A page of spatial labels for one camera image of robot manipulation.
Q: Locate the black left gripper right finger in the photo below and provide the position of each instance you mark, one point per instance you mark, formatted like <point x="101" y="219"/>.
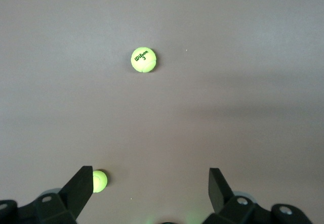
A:
<point x="220" y="196"/>

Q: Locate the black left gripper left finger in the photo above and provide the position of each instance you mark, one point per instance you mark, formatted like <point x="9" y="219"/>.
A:
<point x="76" y="196"/>

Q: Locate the yellow-green tennis ball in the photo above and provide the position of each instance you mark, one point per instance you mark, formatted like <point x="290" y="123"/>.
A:
<point x="101" y="181"/>
<point x="144" y="59"/>

